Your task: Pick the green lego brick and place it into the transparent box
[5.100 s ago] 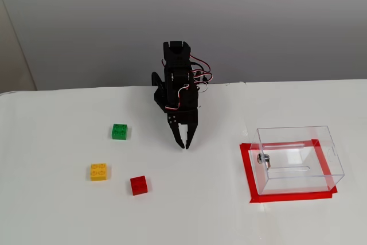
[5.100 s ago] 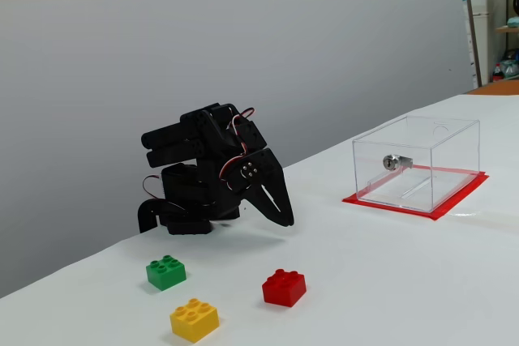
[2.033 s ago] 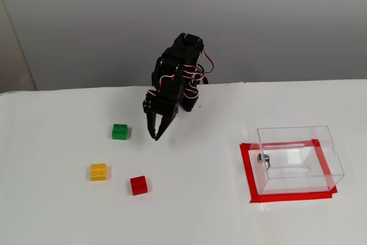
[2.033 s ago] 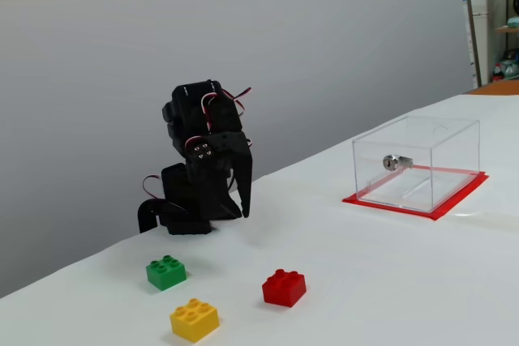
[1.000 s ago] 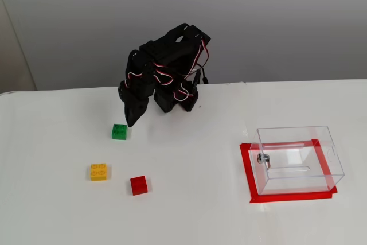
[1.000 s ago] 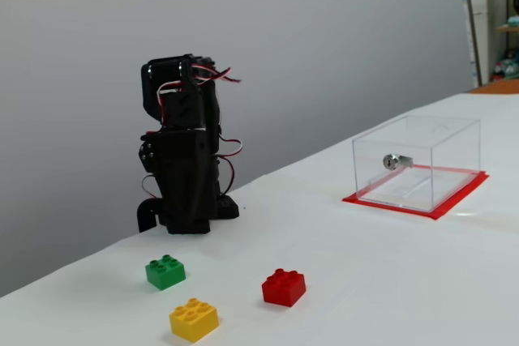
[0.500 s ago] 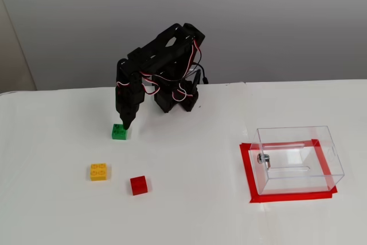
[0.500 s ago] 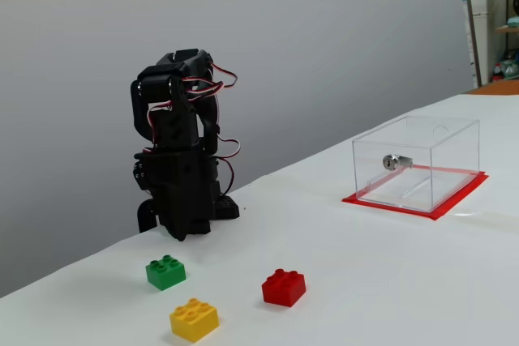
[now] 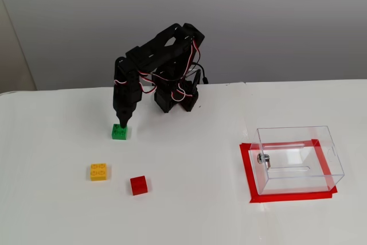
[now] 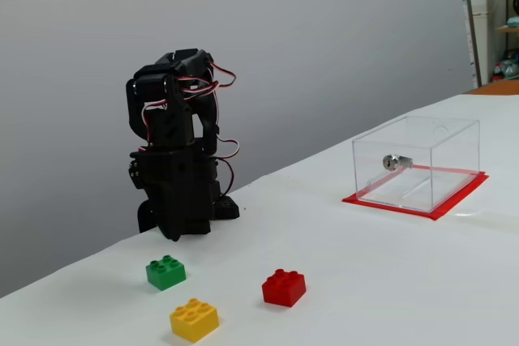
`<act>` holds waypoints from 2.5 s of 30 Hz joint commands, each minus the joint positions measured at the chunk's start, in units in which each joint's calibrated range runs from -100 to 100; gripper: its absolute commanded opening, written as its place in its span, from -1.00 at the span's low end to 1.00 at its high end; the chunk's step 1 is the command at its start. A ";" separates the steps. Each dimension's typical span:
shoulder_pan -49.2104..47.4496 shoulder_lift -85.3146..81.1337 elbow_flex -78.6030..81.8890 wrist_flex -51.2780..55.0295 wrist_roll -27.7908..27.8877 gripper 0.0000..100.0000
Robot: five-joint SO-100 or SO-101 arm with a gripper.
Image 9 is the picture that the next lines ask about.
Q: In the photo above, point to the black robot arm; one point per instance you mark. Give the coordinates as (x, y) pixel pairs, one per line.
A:
(160, 52)

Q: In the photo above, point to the red lego brick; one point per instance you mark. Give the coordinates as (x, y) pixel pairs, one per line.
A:
(140, 185)

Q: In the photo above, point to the transparent plastic box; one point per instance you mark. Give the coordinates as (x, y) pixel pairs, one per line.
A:
(298, 167)

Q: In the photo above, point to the silver metal lock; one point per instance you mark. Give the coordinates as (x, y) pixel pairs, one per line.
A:
(263, 160)

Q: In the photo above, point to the red tape frame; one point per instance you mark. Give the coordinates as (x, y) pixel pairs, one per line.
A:
(246, 170)

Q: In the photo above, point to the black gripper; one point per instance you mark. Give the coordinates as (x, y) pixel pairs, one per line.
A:
(124, 109)

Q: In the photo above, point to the yellow lego brick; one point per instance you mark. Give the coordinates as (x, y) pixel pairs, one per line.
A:
(100, 172)

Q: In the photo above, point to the green lego brick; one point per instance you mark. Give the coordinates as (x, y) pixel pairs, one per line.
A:
(119, 133)

